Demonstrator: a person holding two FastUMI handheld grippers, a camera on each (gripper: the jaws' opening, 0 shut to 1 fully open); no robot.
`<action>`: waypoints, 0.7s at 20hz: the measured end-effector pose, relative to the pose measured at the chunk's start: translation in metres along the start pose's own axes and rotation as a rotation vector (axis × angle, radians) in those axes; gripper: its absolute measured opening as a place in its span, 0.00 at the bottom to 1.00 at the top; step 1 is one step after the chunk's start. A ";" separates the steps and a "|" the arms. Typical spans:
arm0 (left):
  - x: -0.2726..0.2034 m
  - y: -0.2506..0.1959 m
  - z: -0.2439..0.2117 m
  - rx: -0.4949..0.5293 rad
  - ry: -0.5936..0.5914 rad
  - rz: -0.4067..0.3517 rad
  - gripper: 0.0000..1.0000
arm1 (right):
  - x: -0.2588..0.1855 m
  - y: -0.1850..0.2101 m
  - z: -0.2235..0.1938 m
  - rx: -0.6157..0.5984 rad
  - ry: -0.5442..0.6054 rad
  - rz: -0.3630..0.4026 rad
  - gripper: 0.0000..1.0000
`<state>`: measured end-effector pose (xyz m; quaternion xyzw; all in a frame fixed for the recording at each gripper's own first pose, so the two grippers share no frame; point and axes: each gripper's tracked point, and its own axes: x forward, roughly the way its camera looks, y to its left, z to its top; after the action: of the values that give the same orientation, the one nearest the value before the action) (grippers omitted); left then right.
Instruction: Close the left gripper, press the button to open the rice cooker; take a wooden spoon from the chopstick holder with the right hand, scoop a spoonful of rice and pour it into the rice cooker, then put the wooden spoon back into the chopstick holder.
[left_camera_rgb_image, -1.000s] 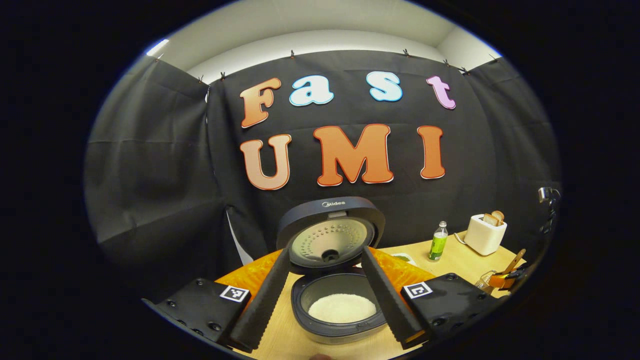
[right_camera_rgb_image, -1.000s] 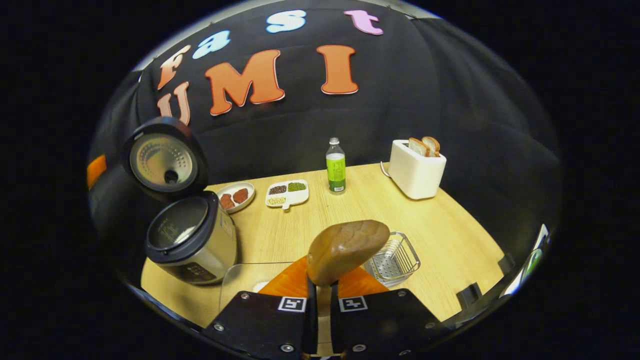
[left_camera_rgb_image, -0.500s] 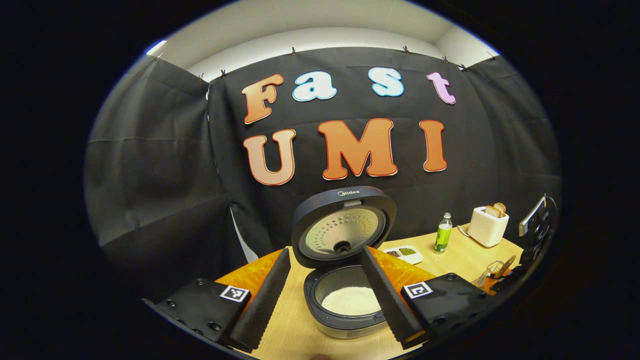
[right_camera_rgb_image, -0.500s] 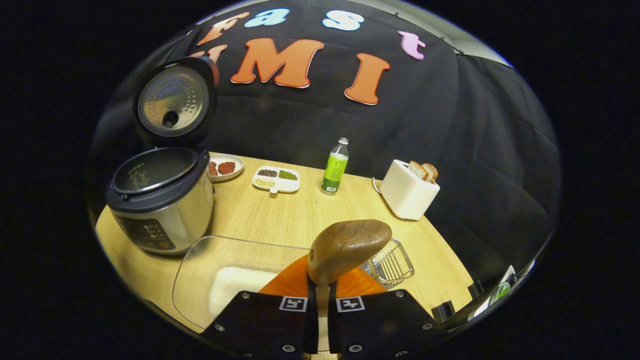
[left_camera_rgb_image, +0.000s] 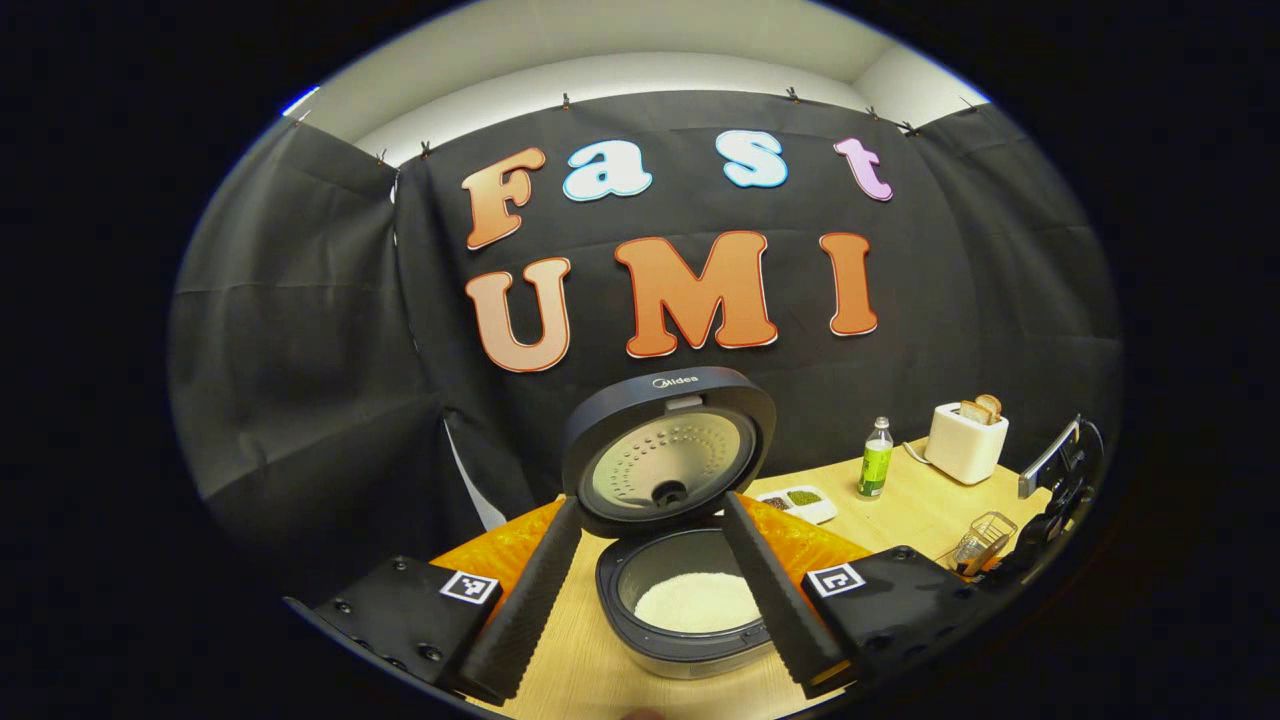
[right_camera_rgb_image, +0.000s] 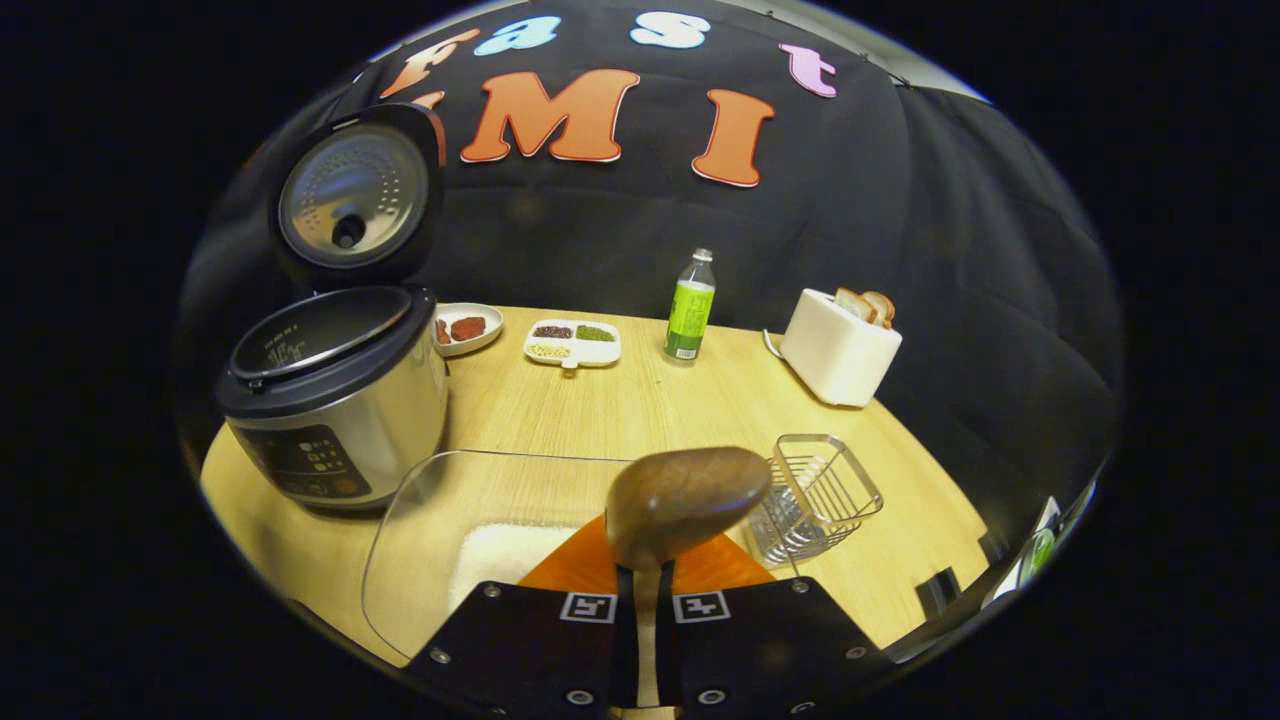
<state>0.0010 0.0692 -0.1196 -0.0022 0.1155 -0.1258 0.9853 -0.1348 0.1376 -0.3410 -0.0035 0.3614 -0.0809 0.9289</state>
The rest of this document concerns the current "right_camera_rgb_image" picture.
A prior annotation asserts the clear plastic rice container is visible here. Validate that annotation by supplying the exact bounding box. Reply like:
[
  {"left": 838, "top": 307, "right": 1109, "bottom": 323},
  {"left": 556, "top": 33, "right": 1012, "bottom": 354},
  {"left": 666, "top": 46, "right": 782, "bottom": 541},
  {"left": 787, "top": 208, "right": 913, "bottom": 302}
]
[{"left": 361, "top": 449, "right": 641, "bottom": 666}]

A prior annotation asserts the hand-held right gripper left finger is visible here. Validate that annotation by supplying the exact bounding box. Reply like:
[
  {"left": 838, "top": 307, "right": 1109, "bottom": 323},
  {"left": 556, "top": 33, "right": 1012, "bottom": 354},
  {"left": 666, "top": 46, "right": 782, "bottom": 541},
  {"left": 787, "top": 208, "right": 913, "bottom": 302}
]
[{"left": 405, "top": 515, "right": 641, "bottom": 717}]

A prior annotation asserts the black backdrop cloth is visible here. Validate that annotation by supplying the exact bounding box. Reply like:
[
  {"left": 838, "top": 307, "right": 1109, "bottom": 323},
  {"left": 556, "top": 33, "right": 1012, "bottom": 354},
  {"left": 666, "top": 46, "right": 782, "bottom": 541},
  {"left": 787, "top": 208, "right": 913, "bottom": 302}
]
[{"left": 180, "top": 0, "right": 1121, "bottom": 561}]

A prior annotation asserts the metal wire chopstick holder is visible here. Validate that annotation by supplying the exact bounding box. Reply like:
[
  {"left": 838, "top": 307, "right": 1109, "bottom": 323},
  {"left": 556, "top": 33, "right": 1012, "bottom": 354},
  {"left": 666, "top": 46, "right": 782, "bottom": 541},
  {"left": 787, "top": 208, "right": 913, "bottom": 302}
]
[{"left": 745, "top": 433, "right": 885, "bottom": 569}]

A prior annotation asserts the round plate with red meat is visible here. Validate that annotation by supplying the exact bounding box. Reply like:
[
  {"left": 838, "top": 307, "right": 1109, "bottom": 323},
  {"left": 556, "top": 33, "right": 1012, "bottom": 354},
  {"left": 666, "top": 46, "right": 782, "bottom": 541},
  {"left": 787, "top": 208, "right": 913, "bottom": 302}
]
[{"left": 432, "top": 303, "right": 505, "bottom": 358}]

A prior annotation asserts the brown wooden spoon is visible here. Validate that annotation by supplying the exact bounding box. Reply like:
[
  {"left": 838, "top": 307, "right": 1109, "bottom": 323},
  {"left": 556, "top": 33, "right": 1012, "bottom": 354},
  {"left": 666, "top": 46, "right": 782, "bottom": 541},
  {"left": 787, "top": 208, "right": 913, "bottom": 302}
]
[{"left": 605, "top": 446, "right": 773, "bottom": 720}]

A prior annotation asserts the green label plastic bottle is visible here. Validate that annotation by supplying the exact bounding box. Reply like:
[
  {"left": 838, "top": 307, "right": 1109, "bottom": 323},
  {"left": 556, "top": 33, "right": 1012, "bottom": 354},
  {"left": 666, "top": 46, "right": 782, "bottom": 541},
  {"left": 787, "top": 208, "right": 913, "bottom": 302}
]
[{"left": 663, "top": 248, "right": 717, "bottom": 363}]

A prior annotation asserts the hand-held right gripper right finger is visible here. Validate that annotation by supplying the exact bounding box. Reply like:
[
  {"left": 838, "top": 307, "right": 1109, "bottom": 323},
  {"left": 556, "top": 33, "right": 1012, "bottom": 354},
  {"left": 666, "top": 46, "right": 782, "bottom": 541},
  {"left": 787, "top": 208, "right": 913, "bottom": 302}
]
[{"left": 655, "top": 533, "right": 896, "bottom": 717}]

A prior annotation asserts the white divided dish with beans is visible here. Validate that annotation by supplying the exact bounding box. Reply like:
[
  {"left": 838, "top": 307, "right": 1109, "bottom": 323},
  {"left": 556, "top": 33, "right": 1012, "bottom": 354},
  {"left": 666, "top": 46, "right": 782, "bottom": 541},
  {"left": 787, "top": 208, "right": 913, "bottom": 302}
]
[{"left": 523, "top": 319, "right": 622, "bottom": 371}]

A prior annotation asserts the black and silver rice cooker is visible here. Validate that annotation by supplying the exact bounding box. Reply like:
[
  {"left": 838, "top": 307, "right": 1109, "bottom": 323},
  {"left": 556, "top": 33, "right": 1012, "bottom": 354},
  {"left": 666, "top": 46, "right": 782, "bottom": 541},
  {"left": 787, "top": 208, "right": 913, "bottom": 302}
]
[{"left": 215, "top": 103, "right": 451, "bottom": 511}]

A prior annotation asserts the white toaster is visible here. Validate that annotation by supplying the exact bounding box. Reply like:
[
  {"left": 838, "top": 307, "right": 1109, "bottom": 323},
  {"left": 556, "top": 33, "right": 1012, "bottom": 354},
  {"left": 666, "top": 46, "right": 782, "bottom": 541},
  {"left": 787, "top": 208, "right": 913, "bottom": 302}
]
[{"left": 779, "top": 288, "right": 903, "bottom": 408}]

